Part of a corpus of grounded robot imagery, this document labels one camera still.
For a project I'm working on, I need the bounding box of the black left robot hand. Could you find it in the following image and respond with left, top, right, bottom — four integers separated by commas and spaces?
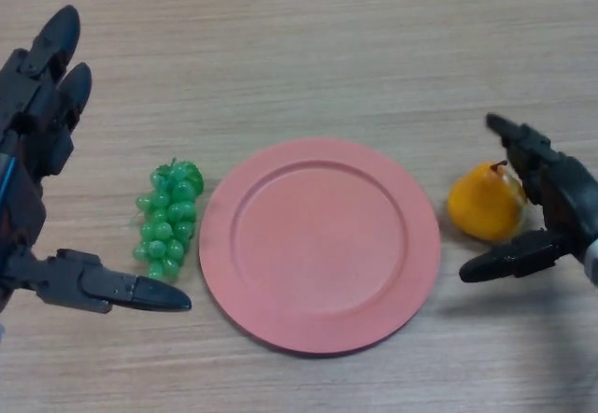
0, 5, 193, 315

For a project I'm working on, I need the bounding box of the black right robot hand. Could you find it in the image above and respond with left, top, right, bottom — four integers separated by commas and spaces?
459, 112, 598, 285

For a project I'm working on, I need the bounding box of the yellow pear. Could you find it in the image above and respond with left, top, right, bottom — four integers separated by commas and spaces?
447, 160, 529, 242

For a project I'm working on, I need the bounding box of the pink round plate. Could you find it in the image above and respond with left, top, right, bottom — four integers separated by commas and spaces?
198, 137, 442, 356

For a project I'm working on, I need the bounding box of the green grape bunch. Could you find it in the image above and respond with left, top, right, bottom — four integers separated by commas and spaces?
133, 158, 206, 286

